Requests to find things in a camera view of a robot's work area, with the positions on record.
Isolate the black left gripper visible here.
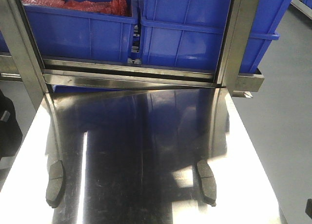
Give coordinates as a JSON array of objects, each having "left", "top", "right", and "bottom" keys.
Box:
[{"left": 0, "top": 91, "right": 23, "bottom": 158}]

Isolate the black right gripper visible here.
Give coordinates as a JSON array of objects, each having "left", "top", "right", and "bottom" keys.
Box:
[{"left": 305, "top": 198, "right": 312, "bottom": 219}]

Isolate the grey brake pad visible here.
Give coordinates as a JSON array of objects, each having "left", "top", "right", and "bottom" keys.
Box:
[
  {"left": 45, "top": 160, "right": 66, "bottom": 208},
  {"left": 196, "top": 160, "right": 216, "bottom": 206}
]

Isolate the far left blue bin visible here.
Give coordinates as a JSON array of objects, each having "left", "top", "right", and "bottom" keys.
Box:
[{"left": 0, "top": 32, "right": 9, "bottom": 53}]

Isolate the left blue plastic bin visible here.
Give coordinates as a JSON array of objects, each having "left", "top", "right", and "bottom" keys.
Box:
[{"left": 23, "top": 0, "right": 138, "bottom": 62}]

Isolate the blue plastic bin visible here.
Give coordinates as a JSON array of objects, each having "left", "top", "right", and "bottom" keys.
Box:
[
  {"left": 23, "top": 0, "right": 138, "bottom": 62},
  {"left": 139, "top": 0, "right": 292, "bottom": 74}
]

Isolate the red bubble wrap bag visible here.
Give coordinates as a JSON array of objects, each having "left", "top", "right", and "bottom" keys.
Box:
[{"left": 21, "top": 0, "right": 130, "bottom": 16}]

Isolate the right blue plastic bin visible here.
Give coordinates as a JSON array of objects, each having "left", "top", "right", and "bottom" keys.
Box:
[{"left": 139, "top": 0, "right": 292, "bottom": 74}]

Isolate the stainless steel rack frame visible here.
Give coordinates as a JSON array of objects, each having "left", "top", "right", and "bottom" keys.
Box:
[{"left": 0, "top": 0, "right": 264, "bottom": 109}]

